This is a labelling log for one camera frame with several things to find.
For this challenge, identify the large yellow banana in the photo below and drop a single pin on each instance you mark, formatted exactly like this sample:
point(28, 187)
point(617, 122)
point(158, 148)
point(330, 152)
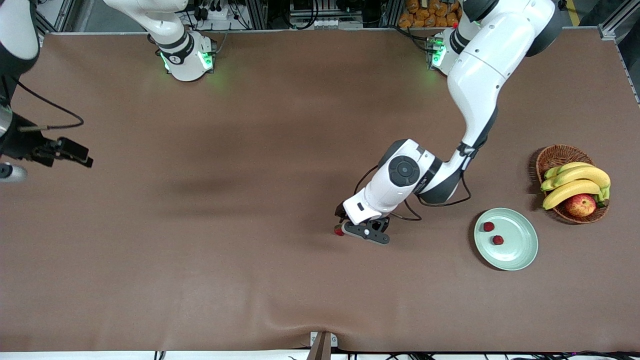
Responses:
point(585, 174)

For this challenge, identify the table cover mat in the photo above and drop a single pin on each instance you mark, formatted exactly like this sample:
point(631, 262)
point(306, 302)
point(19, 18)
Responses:
point(250, 275)

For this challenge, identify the white power strip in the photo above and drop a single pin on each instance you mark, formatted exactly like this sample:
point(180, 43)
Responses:
point(217, 14)

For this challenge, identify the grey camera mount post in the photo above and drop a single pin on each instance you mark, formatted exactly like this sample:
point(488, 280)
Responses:
point(322, 347)

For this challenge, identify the pile of bread buns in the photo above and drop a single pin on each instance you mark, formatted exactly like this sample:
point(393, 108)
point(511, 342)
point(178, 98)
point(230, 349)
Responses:
point(425, 15)

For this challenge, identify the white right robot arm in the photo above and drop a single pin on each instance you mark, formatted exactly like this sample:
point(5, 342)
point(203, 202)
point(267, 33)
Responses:
point(185, 65)

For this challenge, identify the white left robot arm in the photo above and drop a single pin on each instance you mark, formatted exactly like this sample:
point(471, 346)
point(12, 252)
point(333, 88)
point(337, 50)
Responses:
point(480, 75)

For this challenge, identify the red yellow apple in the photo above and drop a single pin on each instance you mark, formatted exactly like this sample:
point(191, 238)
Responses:
point(580, 205)

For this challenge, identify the woven wicker fruit basket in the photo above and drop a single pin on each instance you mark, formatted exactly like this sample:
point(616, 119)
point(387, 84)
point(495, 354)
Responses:
point(560, 155)

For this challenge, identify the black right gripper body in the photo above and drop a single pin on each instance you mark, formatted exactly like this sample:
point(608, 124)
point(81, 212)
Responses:
point(19, 143)

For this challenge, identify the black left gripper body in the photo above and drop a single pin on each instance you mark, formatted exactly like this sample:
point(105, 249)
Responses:
point(341, 213)

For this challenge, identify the red strawberry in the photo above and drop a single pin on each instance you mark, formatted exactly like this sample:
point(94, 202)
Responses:
point(339, 232)
point(498, 240)
point(488, 226)

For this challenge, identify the pale green round plate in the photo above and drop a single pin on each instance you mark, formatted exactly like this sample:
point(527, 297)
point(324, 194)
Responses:
point(515, 250)

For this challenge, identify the aluminium frame profile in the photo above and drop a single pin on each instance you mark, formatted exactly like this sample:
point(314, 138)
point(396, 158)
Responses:
point(607, 32)
point(66, 15)
point(390, 12)
point(257, 15)

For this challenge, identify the small greenish yellow banana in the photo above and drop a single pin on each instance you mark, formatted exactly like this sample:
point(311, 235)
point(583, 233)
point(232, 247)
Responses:
point(570, 167)

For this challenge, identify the white terminal strip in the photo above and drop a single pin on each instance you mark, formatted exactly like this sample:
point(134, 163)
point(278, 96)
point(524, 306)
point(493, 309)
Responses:
point(325, 23)

